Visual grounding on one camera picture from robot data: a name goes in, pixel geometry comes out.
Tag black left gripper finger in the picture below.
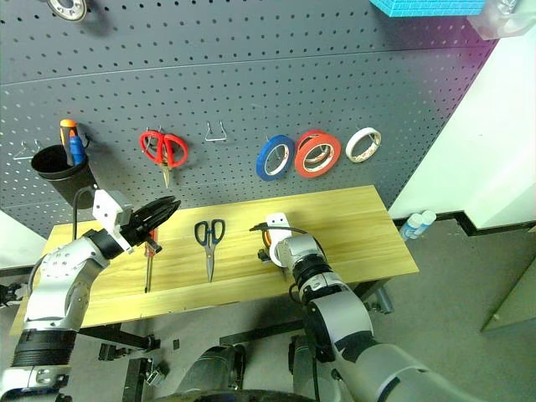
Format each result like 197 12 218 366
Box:
146 195 176 214
146 201 182 229

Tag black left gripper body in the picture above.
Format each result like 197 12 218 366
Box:
125 207 154 248

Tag blue tape roll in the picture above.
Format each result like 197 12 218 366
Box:
255 134 296 182

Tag large orange-red tape roll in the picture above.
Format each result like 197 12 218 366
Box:
294 132 343 179

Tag white tape roll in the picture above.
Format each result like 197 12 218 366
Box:
345 126 383 163

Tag dark grey perforated pegboard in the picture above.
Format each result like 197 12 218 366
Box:
0 0 499 240

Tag black plastic cup holder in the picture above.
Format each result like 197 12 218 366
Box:
30 144 98 210

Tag grey rounded shell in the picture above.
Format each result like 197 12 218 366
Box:
288 334 319 394
183 345 248 394

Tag black bulky object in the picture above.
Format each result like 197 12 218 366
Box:
0 282 24 310

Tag table caster wheel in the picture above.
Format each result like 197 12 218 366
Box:
144 359 169 386

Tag black rounded rim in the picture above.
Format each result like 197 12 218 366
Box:
146 389 319 402

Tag cyan brick-pattern box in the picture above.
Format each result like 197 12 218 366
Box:
368 0 487 18

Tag clear plastic container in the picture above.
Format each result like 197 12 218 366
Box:
466 0 536 41

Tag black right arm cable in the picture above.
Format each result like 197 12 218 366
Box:
249 224 332 365

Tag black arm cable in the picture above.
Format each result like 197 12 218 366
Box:
249 224 332 365
27 187 100 294

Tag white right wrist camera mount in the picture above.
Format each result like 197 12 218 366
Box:
266 212 292 267

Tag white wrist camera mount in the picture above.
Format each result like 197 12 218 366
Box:
91 188 135 255
266 212 292 267

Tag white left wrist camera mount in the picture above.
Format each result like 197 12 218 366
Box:
91 188 135 255

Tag red handled screwdriver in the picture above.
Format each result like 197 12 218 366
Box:
144 228 159 294

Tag red handled scissors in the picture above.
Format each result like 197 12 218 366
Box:
139 129 188 188

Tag black blue handled scissors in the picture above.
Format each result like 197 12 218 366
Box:
193 219 226 283

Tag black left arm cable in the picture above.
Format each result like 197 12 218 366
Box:
27 187 100 294

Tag silver wire pegboard hook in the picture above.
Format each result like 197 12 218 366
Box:
204 121 229 142
12 140 43 161

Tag blue handled tool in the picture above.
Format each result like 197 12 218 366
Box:
69 136 87 166

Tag black metal table frame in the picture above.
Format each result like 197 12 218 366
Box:
79 280 394 402

